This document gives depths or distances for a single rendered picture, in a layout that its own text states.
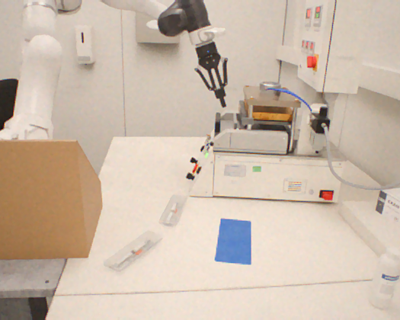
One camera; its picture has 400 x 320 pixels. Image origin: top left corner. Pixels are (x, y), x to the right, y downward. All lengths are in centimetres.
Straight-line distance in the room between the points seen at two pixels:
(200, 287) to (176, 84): 205
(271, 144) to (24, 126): 77
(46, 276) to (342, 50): 106
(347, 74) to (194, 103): 174
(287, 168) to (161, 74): 168
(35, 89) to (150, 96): 171
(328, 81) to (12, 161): 94
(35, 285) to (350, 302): 75
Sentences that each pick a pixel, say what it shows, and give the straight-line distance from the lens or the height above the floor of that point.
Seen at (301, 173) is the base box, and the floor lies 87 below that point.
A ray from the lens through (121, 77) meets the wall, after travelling 276.
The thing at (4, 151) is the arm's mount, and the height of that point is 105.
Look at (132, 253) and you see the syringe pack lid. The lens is 98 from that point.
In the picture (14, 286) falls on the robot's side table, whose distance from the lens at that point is 98.
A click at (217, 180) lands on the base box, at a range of 126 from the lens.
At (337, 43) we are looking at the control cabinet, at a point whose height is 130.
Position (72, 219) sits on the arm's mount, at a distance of 96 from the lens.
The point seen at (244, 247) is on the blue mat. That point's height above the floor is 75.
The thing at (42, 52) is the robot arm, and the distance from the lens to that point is 113.
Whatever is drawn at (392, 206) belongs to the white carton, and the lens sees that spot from 124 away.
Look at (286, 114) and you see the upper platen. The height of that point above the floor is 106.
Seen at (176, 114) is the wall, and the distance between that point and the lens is 280.
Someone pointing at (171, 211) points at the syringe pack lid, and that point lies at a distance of 116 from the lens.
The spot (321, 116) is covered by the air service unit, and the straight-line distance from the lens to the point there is 113.
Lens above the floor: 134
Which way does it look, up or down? 21 degrees down
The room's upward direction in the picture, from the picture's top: 2 degrees clockwise
